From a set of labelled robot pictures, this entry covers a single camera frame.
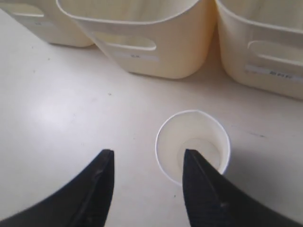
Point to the middle cream plastic bin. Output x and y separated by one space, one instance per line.
162 38

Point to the left cream plastic bin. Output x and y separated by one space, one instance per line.
44 19

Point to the right cream plastic bin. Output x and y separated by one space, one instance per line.
261 44

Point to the cream plastic bin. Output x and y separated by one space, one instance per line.
162 38
261 44
44 19

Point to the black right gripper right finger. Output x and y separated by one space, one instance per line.
213 201

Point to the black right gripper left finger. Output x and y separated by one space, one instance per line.
83 202

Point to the white paper cup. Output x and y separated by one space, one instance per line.
191 129

